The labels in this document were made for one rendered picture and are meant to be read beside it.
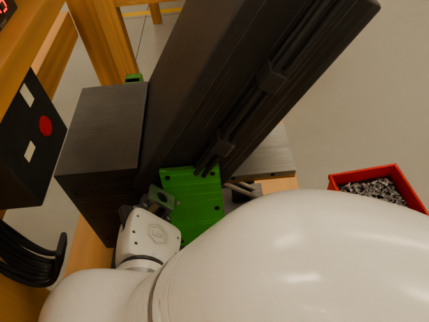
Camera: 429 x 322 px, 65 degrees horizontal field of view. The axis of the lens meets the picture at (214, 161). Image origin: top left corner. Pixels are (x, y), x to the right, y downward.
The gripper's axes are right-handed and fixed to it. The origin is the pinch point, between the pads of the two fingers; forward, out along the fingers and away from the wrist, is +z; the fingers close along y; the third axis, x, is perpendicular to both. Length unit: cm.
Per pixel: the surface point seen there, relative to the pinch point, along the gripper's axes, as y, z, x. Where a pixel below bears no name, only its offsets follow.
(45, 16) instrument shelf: 32.9, 10.1, -14.3
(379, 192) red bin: -61, 29, -24
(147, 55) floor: 1, 281, 72
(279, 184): -39, 33, -5
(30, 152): 22.8, -6.6, -2.6
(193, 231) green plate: -11.8, 3.2, 3.4
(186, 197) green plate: -4.9, 3.1, -3.4
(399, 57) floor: -163, 236, -80
